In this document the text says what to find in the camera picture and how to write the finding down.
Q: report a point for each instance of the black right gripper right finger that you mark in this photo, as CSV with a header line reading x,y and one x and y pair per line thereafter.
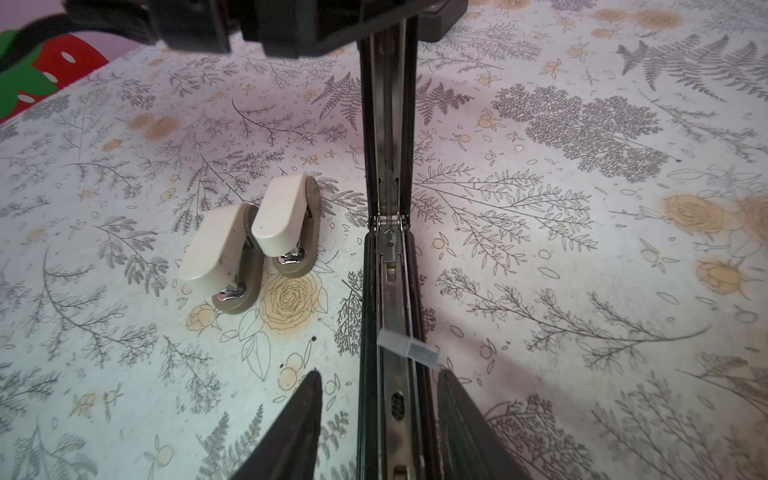
x,y
470,449

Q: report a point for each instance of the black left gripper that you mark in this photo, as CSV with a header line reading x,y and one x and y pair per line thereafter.
x,y
293,29

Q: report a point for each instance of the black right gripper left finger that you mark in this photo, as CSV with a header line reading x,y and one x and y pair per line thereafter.
x,y
289,448

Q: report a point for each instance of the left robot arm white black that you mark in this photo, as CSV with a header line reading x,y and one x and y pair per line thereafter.
x,y
127,19

